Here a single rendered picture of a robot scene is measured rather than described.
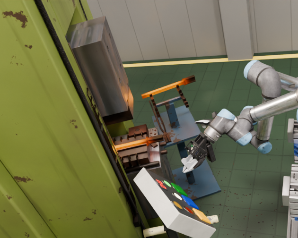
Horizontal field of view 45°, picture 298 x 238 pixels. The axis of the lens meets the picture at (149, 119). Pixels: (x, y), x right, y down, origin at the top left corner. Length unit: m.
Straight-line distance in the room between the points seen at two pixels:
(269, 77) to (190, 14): 2.86
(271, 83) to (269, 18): 2.67
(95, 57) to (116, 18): 3.43
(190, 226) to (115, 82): 0.74
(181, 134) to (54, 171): 1.18
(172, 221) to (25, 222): 0.76
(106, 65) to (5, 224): 0.91
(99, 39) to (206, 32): 3.21
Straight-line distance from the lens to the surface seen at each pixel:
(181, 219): 1.52
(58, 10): 1.65
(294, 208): 2.12
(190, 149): 1.72
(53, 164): 1.70
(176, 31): 4.84
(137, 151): 2.13
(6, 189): 1.77
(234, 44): 4.58
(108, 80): 1.71
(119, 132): 2.41
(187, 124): 2.70
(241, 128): 1.73
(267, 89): 1.94
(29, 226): 1.92
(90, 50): 1.65
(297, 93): 1.64
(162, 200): 1.56
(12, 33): 1.37
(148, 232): 2.18
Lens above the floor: 2.37
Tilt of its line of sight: 36 degrees down
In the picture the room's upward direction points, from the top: 19 degrees counter-clockwise
